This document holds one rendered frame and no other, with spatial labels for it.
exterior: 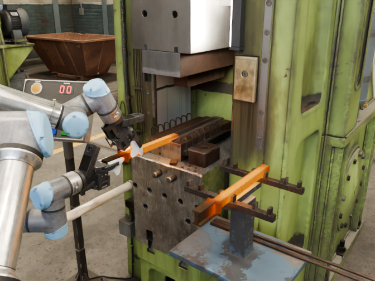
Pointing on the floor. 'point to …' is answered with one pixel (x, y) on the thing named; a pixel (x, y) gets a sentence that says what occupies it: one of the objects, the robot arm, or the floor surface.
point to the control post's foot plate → (86, 277)
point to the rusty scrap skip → (75, 54)
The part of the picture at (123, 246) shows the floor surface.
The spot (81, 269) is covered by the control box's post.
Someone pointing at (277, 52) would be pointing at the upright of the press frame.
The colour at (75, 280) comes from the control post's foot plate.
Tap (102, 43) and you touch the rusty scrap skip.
